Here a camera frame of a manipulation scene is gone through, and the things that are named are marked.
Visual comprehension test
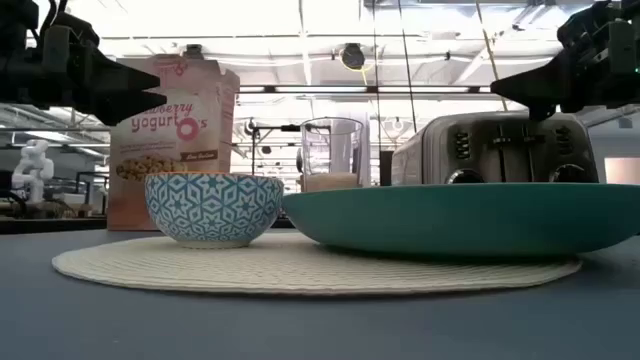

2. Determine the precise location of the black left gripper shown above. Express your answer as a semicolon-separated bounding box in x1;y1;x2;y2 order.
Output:
42;12;168;127

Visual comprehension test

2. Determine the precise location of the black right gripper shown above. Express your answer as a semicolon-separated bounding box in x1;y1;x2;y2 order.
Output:
490;0;640;121

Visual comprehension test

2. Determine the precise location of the pink strawberry yogurt cereal box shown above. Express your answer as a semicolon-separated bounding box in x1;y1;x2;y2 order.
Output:
107;54;241;232

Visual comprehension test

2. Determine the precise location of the teal plate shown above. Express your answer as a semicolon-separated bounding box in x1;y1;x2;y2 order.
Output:
282;182;640;257

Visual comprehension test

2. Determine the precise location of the silver four-slot toaster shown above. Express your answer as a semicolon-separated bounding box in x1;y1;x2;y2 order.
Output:
390;110;600;187

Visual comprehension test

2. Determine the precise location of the pale pink background panel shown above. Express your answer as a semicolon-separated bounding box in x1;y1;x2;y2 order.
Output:
603;157;640;186

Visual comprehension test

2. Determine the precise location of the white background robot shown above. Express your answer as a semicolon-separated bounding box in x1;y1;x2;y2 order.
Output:
10;138;55;204

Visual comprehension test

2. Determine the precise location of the black tripod stand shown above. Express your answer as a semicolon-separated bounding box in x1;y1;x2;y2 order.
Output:
243;118;302;176

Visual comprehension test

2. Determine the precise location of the blue white patterned bowl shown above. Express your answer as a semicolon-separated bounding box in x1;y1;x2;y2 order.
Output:
144;172;285;250

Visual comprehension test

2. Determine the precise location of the clear drinking glass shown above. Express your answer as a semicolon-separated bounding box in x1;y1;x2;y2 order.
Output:
299;117;365;194

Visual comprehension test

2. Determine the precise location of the round cream woven placemat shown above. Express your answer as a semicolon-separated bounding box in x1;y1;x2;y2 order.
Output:
51;232;584;296

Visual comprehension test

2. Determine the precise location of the yellow hanging cable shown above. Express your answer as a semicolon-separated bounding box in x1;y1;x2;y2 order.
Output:
473;0;510;112

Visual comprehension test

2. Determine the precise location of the black toaster cord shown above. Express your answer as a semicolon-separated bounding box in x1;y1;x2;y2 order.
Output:
397;0;419;134

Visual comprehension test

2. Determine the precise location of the thin black hanging cable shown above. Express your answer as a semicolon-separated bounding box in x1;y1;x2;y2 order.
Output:
371;0;382;151

